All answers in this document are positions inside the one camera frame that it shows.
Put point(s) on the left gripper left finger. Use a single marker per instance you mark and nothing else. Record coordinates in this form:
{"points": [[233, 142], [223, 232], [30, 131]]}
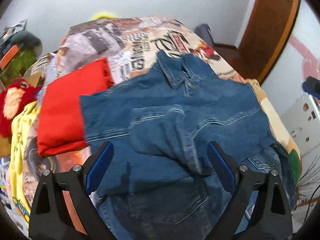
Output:
{"points": [[50, 219]]}

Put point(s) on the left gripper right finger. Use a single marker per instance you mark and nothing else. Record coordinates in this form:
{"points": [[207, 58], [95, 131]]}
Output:
{"points": [[271, 216]]}

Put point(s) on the blue denim jacket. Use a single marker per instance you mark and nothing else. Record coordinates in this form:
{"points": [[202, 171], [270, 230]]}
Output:
{"points": [[160, 183]]}

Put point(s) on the yellow garment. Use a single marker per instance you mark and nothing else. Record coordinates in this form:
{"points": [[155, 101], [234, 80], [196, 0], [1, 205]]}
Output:
{"points": [[20, 128]]}

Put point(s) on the folded red garment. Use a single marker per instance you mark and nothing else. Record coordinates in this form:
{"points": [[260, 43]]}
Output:
{"points": [[61, 126]]}

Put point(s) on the purple grey backpack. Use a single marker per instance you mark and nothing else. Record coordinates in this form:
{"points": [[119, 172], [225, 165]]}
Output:
{"points": [[204, 32]]}

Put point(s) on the red plush toy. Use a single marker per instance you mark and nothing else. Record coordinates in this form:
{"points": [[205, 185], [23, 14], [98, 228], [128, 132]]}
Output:
{"points": [[13, 100]]}

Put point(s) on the green orange box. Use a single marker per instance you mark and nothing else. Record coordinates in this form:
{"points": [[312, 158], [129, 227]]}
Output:
{"points": [[18, 51]]}

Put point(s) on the printed colourful bed cover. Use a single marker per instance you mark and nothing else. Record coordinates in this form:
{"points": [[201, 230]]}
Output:
{"points": [[130, 46]]}

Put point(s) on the wooden door frame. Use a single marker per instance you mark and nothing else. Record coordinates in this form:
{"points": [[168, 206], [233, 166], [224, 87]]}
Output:
{"points": [[267, 32]]}

